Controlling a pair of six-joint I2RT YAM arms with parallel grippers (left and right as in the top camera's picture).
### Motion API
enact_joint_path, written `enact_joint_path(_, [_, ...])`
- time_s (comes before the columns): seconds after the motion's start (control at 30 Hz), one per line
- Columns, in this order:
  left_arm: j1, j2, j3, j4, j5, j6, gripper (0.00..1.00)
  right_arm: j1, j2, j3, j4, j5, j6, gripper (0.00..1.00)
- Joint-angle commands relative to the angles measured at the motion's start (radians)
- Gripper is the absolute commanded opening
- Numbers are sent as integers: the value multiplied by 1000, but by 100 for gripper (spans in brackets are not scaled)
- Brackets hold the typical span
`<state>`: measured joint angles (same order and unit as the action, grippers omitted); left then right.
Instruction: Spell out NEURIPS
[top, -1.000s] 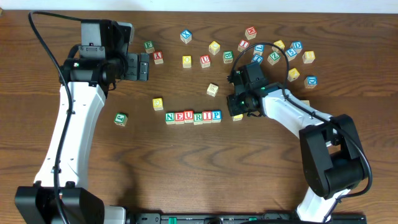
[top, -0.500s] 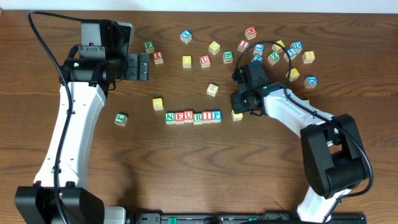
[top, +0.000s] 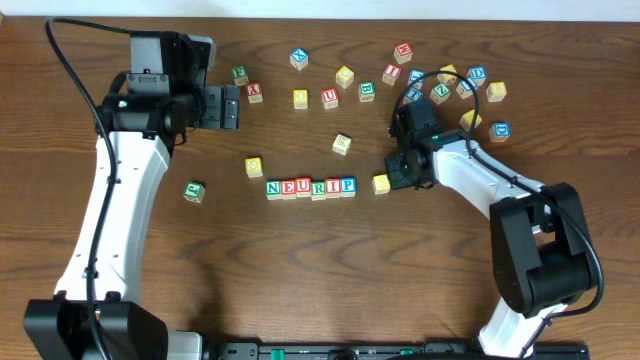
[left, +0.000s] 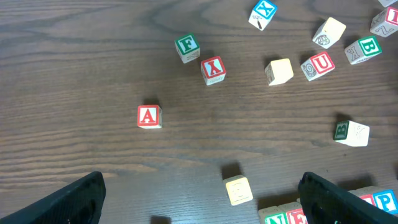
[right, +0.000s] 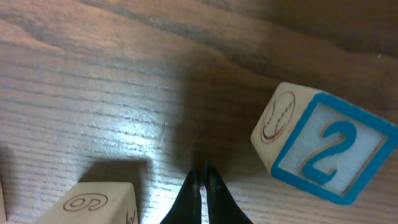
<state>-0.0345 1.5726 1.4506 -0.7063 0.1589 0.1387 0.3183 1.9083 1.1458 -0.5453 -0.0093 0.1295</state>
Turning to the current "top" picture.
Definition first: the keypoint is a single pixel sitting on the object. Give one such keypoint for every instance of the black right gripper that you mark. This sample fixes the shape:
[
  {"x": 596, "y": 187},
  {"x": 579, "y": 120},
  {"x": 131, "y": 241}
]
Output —
[{"x": 396, "y": 171}]

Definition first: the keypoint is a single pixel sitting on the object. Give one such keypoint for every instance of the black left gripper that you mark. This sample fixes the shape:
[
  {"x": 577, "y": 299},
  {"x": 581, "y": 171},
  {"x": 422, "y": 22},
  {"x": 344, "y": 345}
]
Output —
[{"x": 213, "y": 107}]

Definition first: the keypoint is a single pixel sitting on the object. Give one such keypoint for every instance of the yellow S wooden block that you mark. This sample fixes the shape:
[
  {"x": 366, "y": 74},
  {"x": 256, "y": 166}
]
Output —
[{"x": 381, "y": 184}]

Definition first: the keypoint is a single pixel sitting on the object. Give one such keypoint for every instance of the blue P wooden block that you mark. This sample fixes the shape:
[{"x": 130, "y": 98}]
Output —
[{"x": 348, "y": 187}]

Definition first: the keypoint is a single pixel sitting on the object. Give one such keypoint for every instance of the red i block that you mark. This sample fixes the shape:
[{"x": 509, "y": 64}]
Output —
[
  {"x": 391, "y": 74},
  {"x": 333, "y": 188}
]

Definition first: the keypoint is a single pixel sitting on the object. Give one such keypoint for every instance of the green R wooden block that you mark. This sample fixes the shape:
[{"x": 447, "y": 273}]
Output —
[{"x": 318, "y": 191}]

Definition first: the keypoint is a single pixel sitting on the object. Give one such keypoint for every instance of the green N wooden block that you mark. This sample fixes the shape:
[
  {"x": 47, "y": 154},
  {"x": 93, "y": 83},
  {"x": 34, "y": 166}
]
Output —
[{"x": 273, "y": 190}]

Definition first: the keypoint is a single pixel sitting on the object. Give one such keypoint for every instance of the red E wooden block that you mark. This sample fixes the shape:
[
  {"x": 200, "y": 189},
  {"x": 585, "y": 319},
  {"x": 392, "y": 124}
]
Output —
[{"x": 288, "y": 189}]

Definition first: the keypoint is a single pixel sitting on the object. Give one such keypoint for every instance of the red u block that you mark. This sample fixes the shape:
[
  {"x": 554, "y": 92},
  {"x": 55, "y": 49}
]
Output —
[
  {"x": 330, "y": 98},
  {"x": 303, "y": 187}
]

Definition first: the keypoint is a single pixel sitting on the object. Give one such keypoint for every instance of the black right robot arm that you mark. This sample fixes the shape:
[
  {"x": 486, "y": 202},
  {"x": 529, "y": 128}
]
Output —
[{"x": 542, "y": 254}]

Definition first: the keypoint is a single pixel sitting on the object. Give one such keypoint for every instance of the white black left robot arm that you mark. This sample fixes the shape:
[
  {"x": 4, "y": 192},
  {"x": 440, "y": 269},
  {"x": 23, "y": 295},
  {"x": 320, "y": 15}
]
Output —
[{"x": 96, "y": 309}]

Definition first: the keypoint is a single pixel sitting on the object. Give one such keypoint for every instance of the red X wooden block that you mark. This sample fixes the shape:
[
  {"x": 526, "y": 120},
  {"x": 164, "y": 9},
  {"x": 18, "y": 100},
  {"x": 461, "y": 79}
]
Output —
[{"x": 254, "y": 92}]

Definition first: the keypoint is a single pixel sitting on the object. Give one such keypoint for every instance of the green F wooden block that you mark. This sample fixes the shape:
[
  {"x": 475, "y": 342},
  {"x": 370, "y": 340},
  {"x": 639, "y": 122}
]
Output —
[{"x": 240, "y": 75}]

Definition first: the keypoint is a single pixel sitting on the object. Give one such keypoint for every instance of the yellow G wooden block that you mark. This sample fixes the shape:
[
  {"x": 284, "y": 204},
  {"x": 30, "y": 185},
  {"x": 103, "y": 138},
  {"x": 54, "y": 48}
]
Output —
[{"x": 254, "y": 168}]

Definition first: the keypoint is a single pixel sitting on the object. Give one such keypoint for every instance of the plain wood top block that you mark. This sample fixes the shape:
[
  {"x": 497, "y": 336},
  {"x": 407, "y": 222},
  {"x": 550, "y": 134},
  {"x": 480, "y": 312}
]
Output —
[{"x": 341, "y": 144}]

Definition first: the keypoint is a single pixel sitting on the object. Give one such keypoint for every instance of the yellow A wooden block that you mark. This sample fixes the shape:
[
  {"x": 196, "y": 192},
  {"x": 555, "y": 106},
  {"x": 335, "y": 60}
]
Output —
[{"x": 468, "y": 119}]

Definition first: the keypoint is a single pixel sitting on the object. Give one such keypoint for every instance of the blue T wooden block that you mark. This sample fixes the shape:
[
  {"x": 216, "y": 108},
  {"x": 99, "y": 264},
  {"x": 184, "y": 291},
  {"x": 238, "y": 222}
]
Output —
[{"x": 412, "y": 95}]

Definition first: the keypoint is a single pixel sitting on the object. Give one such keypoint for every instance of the green Z wooden block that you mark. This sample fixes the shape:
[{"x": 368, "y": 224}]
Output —
[{"x": 440, "y": 93}]

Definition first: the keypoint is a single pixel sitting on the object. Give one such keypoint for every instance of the yellow O wooden block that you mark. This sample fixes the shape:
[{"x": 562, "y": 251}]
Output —
[{"x": 300, "y": 99}]

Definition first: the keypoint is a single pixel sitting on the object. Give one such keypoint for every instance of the green J wooden block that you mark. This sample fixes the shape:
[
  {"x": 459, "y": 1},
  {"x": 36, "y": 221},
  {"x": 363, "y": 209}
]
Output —
[{"x": 194, "y": 192}]

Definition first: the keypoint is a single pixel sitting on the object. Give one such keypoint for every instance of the green B wooden block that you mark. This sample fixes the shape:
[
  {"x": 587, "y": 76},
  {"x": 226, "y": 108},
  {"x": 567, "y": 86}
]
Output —
[{"x": 366, "y": 91}]

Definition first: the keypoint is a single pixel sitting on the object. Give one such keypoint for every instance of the blue X wooden block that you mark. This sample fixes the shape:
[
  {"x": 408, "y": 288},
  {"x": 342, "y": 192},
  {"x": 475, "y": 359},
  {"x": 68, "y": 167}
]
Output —
[{"x": 299, "y": 59}]

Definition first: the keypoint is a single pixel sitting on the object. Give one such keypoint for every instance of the blue L wooden block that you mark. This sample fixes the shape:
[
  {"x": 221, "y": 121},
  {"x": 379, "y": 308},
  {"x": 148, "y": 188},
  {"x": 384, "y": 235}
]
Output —
[{"x": 416, "y": 78}]

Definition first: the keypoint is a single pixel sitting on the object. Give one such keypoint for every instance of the blue 5 wooden block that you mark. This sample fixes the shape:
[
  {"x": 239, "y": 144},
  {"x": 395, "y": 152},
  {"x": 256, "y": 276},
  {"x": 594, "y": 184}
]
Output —
[{"x": 466, "y": 87}]

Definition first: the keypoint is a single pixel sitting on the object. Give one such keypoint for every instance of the blue D block lower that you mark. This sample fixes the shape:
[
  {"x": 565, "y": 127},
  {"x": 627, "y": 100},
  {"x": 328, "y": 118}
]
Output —
[{"x": 499, "y": 132}]

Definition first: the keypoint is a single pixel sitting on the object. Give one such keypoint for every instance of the blue d block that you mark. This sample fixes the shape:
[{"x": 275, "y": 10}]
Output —
[
  {"x": 499, "y": 132},
  {"x": 477, "y": 74}
]

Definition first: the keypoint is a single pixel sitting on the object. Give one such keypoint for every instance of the yellow block near D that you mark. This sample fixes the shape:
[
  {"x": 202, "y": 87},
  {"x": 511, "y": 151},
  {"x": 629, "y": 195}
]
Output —
[{"x": 447, "y": 75}]

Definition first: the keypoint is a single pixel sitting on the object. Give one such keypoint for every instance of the yellow block upper middle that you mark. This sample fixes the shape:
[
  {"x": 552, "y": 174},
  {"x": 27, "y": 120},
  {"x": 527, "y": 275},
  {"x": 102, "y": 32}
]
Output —
[{"x": 344, "y": 77}]

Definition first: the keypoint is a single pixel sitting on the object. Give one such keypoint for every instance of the blue D block upper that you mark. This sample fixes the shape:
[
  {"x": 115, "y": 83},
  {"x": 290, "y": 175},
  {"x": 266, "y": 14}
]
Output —
[{"x": 477, "y": 74}]

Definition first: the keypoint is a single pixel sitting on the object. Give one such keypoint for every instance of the yellow 8 wooden block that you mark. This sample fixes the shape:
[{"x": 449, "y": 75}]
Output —
[{"x": 496, "y": 91}]

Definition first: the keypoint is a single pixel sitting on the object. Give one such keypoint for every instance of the red H wooden block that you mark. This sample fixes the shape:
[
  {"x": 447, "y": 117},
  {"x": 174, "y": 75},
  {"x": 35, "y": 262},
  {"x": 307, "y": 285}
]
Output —
[{"x": 403, "y": 53}]

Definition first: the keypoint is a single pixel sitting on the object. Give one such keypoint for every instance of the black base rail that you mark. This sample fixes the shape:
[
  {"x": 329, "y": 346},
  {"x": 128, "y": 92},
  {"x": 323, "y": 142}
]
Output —
[{"x": 430, "y": 350}]

